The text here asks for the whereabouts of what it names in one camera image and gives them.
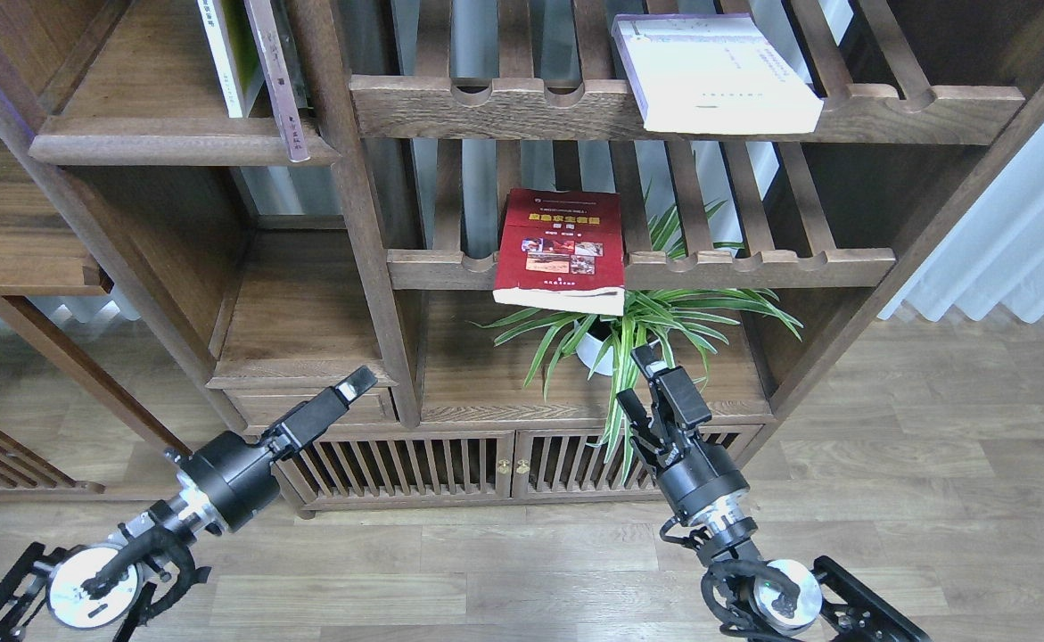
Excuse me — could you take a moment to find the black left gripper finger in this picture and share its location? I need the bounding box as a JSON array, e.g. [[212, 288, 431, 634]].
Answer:
[[334, 366, 376, 405]]

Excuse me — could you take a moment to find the green spider plant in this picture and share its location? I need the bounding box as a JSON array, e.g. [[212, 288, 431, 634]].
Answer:
[[477, 201, 803, 488]]

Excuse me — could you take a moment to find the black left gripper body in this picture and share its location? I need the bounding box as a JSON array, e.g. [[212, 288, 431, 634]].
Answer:
[[164, 389, 353, 536]]

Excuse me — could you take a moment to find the white pleated curtain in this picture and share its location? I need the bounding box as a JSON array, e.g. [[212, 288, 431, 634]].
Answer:
[[880, 123, 1044, 324]]

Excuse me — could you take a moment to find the grey upright book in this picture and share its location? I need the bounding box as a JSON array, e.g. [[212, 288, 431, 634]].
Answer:
[[270, 0, 311, 110]]

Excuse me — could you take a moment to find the thin upright pink book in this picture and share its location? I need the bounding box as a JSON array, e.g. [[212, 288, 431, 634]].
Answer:
[[244, 1, 310, 163]]

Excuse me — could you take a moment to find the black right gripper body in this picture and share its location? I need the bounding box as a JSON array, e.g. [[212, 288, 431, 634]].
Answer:
[[632, 366, 749, 525]]

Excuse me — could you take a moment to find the red paperback book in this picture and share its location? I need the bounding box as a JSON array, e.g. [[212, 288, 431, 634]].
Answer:
[[493, 188, 625, 317]]

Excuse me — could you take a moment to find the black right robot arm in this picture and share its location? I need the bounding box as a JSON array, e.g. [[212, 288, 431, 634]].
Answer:
[[618, 344, 926, 641]]

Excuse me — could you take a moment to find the white plant pot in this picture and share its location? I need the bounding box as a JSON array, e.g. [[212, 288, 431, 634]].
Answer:
[[576, 322, 657, 381]]

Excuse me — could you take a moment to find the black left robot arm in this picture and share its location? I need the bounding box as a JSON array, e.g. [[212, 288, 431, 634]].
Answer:
[[0, 367, 376, 641]]

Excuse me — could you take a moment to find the white purple paperback book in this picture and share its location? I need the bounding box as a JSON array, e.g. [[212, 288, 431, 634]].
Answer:
[[612, 13, 824, 136]]

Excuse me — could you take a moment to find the dark wooden bookshelf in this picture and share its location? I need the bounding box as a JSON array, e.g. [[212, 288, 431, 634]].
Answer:
[[0, 1, 1044, 512]]

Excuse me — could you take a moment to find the yellow green paperback book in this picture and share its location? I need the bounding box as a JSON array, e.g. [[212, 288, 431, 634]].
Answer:
[[197, 0, 265, 119]]

